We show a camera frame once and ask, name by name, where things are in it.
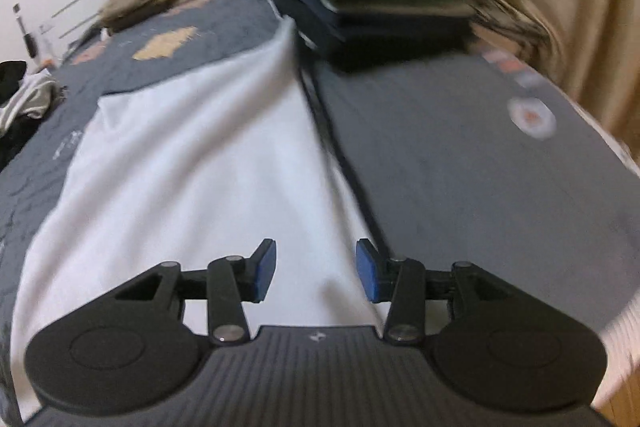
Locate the black hanging brush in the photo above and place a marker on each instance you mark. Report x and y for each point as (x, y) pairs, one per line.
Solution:
(27, 37)

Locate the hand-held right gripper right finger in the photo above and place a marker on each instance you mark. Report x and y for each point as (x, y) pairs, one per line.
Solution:
(369, 269)

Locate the beige curtain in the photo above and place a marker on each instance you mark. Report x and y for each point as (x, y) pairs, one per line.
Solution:
(575, 7)

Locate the black folded clothes stack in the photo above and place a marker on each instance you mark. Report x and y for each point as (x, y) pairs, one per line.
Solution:
(300, 9)

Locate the white towel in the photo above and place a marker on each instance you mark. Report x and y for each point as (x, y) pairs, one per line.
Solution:
(175, 157)

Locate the navy folded clothes stack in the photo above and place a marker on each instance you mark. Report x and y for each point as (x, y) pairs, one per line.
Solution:
(400, 39)

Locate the pile of crumpled clothes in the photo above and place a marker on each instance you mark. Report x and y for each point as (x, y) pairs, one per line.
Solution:
(27, 104)

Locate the grey quilted bedspread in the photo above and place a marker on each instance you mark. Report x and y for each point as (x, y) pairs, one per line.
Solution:
(450, 182)

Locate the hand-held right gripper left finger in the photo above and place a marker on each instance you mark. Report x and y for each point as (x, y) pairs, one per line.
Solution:
(262, 269)

